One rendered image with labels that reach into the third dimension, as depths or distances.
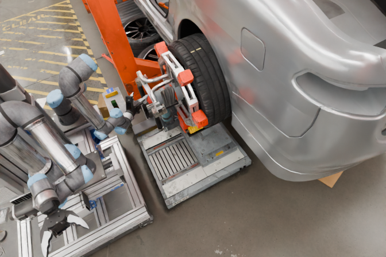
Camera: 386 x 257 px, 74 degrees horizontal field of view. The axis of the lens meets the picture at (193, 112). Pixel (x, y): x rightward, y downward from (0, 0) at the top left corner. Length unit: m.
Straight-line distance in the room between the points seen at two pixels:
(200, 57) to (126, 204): 1.29
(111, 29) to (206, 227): 1.66
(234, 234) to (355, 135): 1.38
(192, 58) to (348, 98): 0.91
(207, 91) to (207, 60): 0.19
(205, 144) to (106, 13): 1.30
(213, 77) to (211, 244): 1.28
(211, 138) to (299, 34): 1.56
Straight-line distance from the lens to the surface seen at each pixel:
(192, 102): 1.61
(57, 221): 1.13
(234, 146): 2.38
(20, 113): 1.28
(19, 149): 1.41
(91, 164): 1.67
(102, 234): 2.20
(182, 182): 2.32
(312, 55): 0.92
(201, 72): 1.59
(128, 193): 2.23
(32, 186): 1.26
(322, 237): 2.33
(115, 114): 1.70
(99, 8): 1.89
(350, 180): 2.59
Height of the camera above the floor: 2.15
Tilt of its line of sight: 49 degrees down
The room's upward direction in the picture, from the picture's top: 10 degrees counter-clockwise
